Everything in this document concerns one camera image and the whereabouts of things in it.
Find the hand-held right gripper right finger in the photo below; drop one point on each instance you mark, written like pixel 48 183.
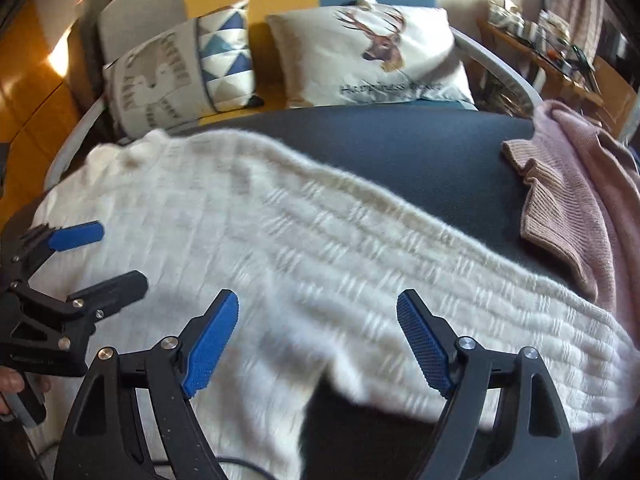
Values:
pixel 425 345

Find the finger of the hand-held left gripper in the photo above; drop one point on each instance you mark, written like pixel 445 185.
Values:
pixel 75 235
pixel 115 287

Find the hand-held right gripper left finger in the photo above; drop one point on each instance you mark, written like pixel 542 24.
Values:
pixel 210 345

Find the white knit sweater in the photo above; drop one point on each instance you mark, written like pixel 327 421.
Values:
pixel 300 240

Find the person's left hand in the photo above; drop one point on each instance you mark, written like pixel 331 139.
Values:
pixel 10 382

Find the orange wooden wardrobe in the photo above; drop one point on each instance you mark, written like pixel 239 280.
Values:
pixel 30 100

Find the tiger print cushion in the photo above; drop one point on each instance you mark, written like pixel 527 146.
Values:
pixel 165 75

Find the pink knit sweater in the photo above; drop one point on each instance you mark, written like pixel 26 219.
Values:
pixel 575 185

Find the deer print cushion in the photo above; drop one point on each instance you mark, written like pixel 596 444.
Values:
pixel 350 60

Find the wooden side table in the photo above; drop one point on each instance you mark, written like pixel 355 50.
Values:
pixel 560 79

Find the cluster of small jars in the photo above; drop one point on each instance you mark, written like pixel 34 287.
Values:
pixel 540 30

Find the black monitor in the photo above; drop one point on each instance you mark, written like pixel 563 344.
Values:
pixel 609 37

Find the pink striped curtain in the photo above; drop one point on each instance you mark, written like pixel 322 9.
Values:
pixel 575 5

